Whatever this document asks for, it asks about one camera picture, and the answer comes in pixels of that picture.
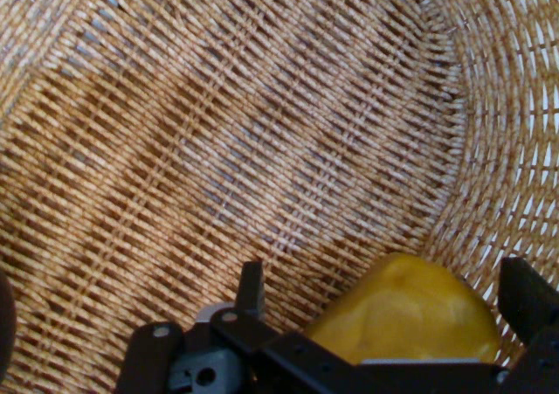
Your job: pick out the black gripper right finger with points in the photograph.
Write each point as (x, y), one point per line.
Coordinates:
(537, 315)

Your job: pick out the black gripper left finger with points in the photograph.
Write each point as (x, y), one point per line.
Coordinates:
(244, 354)

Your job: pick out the yellow bell pepper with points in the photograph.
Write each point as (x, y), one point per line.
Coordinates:
(406, 311)

